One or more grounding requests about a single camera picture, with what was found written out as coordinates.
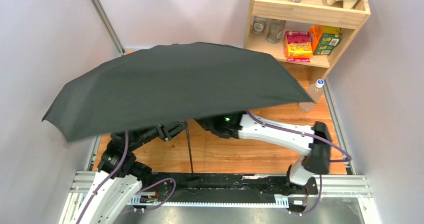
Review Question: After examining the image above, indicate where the black folding umbrella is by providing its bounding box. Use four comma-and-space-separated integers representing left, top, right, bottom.
41, 42, 315, 174

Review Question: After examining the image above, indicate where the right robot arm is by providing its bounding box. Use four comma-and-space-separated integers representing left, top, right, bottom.
196, 112, 332, 186

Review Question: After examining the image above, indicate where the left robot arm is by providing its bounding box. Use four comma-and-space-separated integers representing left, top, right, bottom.
70, 121, 188, 223

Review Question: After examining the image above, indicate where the glass jar left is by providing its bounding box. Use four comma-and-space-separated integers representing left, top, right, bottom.
251, 16, 268, 36

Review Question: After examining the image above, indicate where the glass jar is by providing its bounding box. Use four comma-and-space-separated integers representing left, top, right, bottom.
251, 16, 268, 36
266, 19, 286, 44

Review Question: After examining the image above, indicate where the glass jar right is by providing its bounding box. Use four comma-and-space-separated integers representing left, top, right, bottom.
266, 19, 286, 44

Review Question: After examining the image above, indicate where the clear plastic water bottle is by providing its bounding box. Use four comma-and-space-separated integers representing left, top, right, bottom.
298, 79, 325, 112

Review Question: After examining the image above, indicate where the orange pink sponge box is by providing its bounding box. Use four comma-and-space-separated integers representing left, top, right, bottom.
283, 31, 313, 63

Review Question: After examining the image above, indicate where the wooden shelf unit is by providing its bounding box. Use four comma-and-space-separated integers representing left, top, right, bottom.
243, 0, 371, 82

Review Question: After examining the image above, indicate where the green orange carton box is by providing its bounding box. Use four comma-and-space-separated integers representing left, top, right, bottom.
308, 25, 342, 56

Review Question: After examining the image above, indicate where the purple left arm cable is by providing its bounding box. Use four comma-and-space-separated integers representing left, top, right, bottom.
75, 131, 130, 224

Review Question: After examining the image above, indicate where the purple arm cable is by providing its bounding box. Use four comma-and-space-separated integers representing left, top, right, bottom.
75, 131, 130, 224
245, 110, 353, 163

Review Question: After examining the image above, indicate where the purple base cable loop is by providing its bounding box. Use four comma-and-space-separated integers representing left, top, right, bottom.
132, 177, 177, 212

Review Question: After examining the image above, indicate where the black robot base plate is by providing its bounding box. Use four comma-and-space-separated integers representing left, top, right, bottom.
144, 172, 318, 204

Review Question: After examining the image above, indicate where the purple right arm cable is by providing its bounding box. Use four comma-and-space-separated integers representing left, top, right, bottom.
245, 110, 353, 163

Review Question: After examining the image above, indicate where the aluminium frame rail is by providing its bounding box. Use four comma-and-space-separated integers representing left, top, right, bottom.
62, 171, 380, 223

